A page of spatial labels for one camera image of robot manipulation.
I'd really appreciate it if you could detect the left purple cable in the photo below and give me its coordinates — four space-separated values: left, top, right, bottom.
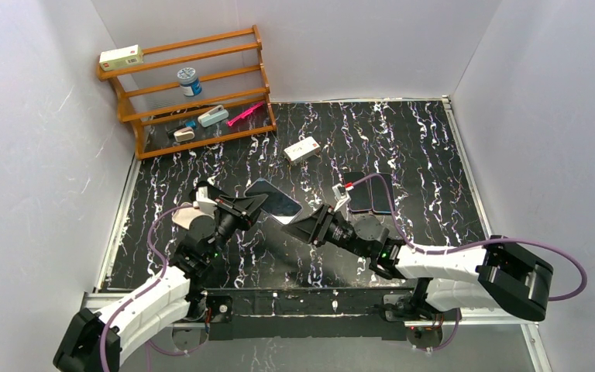
98 205 196 372

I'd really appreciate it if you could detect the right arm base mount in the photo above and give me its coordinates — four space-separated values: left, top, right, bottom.
375 293 445 351

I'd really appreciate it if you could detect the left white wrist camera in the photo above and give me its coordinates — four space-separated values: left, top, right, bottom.
193 186 216 215

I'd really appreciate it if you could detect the pink comb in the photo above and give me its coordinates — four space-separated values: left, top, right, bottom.
227 102 266 127

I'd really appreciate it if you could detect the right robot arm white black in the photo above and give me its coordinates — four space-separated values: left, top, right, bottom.
282 205 553 322

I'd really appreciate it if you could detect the wooden shelf rack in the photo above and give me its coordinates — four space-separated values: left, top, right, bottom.
96 25 277 160

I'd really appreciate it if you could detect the beige white phone case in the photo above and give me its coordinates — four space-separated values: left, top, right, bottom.
171 202 202 230

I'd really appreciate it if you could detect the purple cable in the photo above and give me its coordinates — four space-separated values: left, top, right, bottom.
346 173 589 302
98 205 196 372

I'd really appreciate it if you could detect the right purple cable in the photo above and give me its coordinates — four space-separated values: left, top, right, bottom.
346 173 589 302

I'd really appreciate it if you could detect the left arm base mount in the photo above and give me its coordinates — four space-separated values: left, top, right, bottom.
171 291 233 355

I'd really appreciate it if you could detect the beige small stapler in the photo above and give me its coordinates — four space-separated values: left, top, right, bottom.
173 127 195 143

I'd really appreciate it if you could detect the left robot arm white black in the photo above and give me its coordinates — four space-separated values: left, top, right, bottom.
53 194 267 371

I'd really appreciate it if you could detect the purple phone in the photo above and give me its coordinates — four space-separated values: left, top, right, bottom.
342 171 372 213

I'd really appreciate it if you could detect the white box with barcode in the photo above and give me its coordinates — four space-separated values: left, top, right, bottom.
283 136 321 164

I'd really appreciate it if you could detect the blue white jar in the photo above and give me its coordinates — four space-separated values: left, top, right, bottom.
177 67 202 97

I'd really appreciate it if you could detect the black blue marker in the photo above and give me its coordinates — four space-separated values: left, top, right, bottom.
167 120 197 136

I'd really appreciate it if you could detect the white green box on shelf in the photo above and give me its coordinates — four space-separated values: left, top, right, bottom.
99 44 144 71

